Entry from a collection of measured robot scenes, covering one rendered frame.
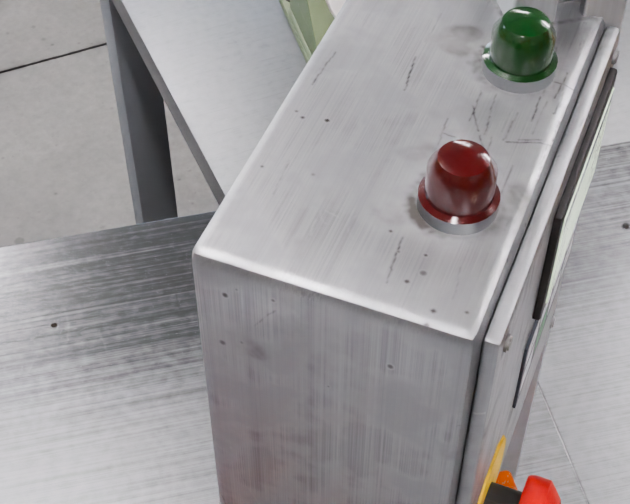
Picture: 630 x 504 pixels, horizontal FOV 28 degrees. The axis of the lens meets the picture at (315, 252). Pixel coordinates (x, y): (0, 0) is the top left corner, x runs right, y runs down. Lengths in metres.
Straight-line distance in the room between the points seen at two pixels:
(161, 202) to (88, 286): 0.82
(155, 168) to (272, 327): 1.59
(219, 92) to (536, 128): 0.99
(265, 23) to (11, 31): 1.43
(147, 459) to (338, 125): 0.71
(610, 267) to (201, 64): 0.51
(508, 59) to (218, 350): 0.14
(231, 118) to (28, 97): 1.35
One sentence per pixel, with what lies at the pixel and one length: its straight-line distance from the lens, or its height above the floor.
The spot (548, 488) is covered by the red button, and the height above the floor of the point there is 1.34.
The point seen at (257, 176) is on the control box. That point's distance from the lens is 0.41.
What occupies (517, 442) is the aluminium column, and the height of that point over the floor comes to 1.18.
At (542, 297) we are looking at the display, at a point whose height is 1.42.
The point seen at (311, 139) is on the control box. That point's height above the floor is 1.47.
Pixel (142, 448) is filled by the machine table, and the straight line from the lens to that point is 1.11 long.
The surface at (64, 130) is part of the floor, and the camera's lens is 2.60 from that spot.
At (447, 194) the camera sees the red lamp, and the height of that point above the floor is 1.49.
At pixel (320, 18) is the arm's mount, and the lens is 1.37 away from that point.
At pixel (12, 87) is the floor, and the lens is 2.72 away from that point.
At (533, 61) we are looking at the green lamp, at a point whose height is 1.49.
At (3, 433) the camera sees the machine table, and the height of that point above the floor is 0.83.
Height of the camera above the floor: 1.77
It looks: 49 degrees down
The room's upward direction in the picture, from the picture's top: straight up
